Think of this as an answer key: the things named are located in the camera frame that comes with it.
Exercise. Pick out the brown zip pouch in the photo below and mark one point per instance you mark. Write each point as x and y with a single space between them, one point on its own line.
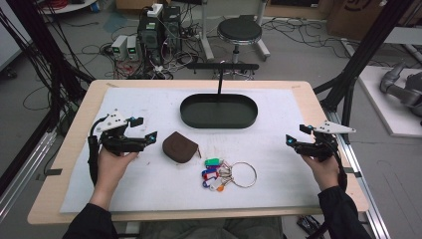
179 147

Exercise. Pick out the person's left hand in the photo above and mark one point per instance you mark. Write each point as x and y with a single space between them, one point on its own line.
111 169

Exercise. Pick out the cardboard box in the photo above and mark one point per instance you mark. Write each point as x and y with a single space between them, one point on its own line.
358 16

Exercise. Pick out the white floor board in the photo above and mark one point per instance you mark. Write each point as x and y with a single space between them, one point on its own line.
378 106

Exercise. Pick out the white power adapter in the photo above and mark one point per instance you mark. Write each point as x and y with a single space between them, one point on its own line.
155 10

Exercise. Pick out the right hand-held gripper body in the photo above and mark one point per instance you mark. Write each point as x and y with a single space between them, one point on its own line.
323 147

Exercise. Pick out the person's legs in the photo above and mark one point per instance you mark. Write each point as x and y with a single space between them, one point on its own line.
212 229

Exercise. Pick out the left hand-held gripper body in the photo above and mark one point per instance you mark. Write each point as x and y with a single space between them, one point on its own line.
114 123

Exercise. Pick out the black frame post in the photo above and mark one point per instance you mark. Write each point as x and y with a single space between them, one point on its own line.
361 56
43 49

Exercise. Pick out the white table frame legs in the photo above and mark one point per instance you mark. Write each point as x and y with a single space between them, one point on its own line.
207 40

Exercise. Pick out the white foam mat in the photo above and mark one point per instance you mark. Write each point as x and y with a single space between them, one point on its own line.
159 186

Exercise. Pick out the aluminium rail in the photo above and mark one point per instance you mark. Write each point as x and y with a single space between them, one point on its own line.
23 176
368 199

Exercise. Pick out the black tape strip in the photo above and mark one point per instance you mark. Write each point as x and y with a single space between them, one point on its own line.
352 172
53 172

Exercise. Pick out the black computer tower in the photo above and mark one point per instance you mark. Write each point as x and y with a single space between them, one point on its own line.
171 28
150 40

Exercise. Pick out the person's right hand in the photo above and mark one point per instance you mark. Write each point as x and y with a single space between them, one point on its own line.
326 174

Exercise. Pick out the round black stool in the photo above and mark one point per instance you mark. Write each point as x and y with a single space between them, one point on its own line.
239 30

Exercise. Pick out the black tray with hanger stand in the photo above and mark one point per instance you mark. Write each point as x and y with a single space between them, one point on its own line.
219 111

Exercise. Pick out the white power supply unit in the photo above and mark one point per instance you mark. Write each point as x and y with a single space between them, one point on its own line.
118 46
132 47

